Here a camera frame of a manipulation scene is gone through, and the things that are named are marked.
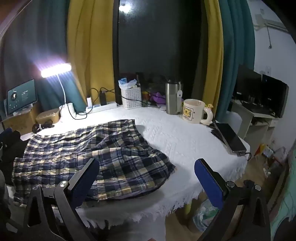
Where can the stainless steel tumbler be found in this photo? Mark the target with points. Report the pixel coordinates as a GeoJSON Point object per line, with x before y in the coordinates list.
{"type": "Point", "coordinates": [171, 99]}

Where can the tablet with teal screen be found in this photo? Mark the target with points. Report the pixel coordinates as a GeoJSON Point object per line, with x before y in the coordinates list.
{"type": "Point", "coordinates": [20, 96]}

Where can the purple cloth pouch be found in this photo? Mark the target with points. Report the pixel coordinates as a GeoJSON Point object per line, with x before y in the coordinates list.
{"type": "Point", "coordinates": [158, 97]}

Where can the white power strip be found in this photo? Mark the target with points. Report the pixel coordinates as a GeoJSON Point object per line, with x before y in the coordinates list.
{"type": "Point", "coordinates": [104, 107]}

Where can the black smartphone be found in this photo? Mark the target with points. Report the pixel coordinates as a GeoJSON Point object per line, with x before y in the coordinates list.
{"type": "Point", "coordinates": [229, 136]}

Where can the beige lidded container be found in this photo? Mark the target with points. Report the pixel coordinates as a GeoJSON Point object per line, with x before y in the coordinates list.
{"type": "Point", "coordinates": [48, 115]}

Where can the white charger plug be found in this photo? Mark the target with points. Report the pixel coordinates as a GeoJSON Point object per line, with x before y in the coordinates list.
{"type": "Point", "coordinates": [89, 102]}

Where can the cream bear print mug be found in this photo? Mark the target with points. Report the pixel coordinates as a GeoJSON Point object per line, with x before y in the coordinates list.
{"type": "Point", "coordinates": [192, 111]}

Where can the teal curtain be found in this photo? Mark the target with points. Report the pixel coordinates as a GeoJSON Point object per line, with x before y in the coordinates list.
{"type": "Point", "coordinates": [235, 46]}
{"type": "Point", "coordinates": [34, 41]}

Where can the white wall conduit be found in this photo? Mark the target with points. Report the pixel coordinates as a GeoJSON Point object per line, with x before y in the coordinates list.
{"type": "Point", "coordinates": [268, 22]}

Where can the dark window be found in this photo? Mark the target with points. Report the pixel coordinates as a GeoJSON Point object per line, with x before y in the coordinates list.
{"type": "Point", "coordinates": [159, 41]}

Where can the teal printed cloth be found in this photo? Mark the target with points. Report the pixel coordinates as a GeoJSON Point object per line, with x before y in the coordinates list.
{"type": "Point", "coordinates": [286, 208]}

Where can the blue plastic packet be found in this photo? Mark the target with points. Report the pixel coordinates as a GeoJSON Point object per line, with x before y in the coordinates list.
{"type": "Point", "coordinates": [122, 81]}

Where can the white plastic basket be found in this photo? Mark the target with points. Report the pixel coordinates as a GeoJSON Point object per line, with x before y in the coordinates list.
{"type": "Point", "coordinates": [131, 105]}

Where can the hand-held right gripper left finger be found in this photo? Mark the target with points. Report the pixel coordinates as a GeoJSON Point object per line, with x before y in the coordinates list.
{"type": "Point", "coordinates": [85, 176]}

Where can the white textured tablecloth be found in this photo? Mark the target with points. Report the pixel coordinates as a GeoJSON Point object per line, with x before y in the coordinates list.
{"type": "Point", "coordinates": [180, 143]}

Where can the blue yellow plaid shirt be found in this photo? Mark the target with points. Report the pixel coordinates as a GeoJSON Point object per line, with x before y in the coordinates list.
{"type": "Point", "coordinates": [127, 162]}

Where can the clear plastic bag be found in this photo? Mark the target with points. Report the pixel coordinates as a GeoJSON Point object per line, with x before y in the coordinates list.
{"type": "Point", "coordinates": [132, 83]}

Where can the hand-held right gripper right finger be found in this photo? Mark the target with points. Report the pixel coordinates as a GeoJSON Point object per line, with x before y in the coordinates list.
{"type": "Point", "coordinates": [208, 183]}

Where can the black monitor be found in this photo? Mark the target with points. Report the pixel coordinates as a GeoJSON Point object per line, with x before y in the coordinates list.
{"type": "Point", "coordinates": [272, 95]}

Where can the black charger brick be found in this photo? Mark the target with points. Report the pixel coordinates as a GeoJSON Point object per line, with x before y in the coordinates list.
{"type": "Point", "coordinates": [103, 98]}

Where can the white wall outlet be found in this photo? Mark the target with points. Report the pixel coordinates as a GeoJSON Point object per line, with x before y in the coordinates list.
{"type": "Point", "coordinates": [267, 70]}

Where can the brown cardboard box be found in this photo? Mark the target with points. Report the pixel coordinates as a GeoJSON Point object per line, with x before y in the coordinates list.
{"type": "Point", "coordinates": [20, 122]}

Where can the green white plastic bag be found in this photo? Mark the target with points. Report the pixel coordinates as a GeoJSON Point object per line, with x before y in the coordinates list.
{"type": "Point", "coordinates": [205, 213]}

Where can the small red yellow jar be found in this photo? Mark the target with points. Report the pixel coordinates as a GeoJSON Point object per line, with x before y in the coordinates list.
{"type": "Point", "coordinates": [145, 96]}

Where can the yellow curtain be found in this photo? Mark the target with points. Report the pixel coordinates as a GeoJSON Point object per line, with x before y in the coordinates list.
{"type": "Point", "coordinates": [92, 46]}
{"type": "Point", "coordinates": [212, 58]}

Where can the grey computer desk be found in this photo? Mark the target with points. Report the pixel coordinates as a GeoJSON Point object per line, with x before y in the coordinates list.
{"type": "Point", "coordinates": [245, 115]}

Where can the white desk lamp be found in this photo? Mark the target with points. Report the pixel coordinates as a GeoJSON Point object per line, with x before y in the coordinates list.
{"type": "Point", "coordinates": [55, 70]}

